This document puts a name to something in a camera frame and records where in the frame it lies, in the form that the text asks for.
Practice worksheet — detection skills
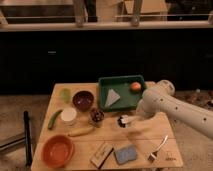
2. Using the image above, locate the small cup with dark contents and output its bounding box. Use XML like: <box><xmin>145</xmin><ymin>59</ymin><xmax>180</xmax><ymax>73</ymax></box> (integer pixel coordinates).
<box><xmin>89</xmin><ymin>108</ymin><xmax>104</xmax><ymax>128</ymax></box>

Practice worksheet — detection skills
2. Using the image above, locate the purple bowl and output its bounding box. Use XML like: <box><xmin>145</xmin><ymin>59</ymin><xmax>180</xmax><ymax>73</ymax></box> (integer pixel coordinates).
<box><xmin>72</xmin><ymin>91</ymin><xmax>94</xmax><ymax>112</ymax></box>

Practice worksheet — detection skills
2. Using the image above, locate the orange fruit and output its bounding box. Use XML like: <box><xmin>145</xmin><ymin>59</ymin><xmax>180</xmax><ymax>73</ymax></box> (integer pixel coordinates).
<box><xmin>130</xmin><ymin>82</ymin><xmax>141</xmax><ymax>92</ymax></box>

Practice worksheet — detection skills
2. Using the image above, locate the white round container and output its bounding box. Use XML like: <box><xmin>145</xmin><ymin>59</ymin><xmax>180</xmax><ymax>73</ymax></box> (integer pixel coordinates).
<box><xmin>61</xmin><ymin>107</ymin><xmax>77</xmax><ymax>125</ymax></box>

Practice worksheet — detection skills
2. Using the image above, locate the green plastic tray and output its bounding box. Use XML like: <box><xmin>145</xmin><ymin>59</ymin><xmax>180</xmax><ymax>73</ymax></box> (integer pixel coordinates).
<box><xmin>98</xmin><ymin>75</ymin><xmax>147</xmax><ymax>112</ymax></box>

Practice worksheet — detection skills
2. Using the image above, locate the metal fork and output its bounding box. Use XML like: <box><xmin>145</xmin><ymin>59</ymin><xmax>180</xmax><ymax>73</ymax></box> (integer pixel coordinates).
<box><xmin>148</xmin><ymin>136</ymin><xmax>168</xmax><ymax>163</ymax></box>

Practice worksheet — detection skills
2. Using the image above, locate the green cucumber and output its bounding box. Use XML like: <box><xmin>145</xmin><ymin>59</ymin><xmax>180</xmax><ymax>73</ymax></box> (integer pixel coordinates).
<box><xmin>48</xmin><ymin>110</ymin><xmax>63</xmax><ymax>130</ymax></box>

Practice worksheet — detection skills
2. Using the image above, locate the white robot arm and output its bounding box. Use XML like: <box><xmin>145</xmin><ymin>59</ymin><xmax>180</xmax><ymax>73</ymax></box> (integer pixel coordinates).
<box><xmin>136</xmin><ymin>80</ymin><xmax>213</xmax><ymax>139</ymax></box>

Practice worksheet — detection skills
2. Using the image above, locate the wooden table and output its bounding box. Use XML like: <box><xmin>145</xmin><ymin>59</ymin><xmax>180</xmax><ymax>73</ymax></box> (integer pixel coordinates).
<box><xmin>31</xmin><ymin>83</ymin><xmax>183</xmax><ymax>171</ymax></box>

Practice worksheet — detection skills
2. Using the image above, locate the blue sponge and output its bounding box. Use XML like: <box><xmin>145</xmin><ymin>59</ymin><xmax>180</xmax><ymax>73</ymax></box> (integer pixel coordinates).
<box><xmin>114</xmin><ymin>145</ymin><xmax>137</xmax><ymax>165</ymax></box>

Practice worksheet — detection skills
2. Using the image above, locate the black bar on floor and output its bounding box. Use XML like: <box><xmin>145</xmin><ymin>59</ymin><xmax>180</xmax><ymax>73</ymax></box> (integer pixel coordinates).
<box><xmin>23</xmin><ymin>111</ymin><xmax>32</xmax><ymax>167</ymax></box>

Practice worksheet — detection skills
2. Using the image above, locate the wooden block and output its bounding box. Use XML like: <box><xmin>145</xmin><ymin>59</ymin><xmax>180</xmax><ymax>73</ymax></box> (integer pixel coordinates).
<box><xmin>90</xmin><ymin>142</ymin><xmax>114</xmax><ymax>169</ymax></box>

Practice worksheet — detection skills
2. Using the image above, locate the orange bowl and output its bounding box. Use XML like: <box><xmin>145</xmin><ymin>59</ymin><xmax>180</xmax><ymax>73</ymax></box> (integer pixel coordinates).
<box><xmin>41</xmin><ymin>135</ymin><xmax>75</xmax><ymax>168</ymax></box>

